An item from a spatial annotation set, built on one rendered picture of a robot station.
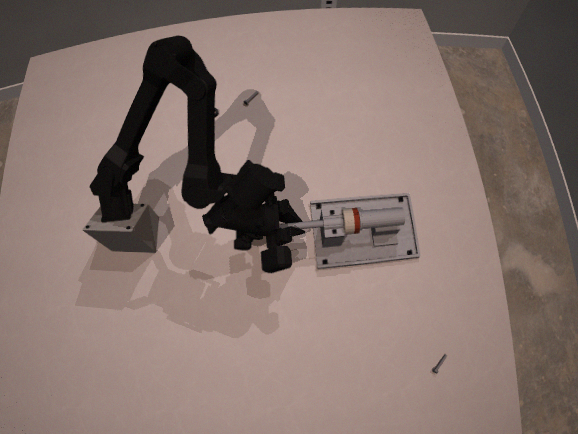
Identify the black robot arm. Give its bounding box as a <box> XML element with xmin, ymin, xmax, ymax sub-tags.
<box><xmin>90</xmin><ymin>36</ymin><xmax>279</xmax><ymax>250</ymax></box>

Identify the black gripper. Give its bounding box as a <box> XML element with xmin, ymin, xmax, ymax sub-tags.
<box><xmin>239</xmin><ymin>173</ymin><xmax>305</xmax><ymax>273</ymax></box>

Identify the dark grey bolt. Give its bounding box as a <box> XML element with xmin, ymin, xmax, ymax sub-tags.
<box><xmin>432</xmin><ymin>356</ymin><xmax>446</xmax><ymax>374</ymax></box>
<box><xmin>243</xmin><ymin>91</ymin><xmax>258</xmax><ymax>105</ymax></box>

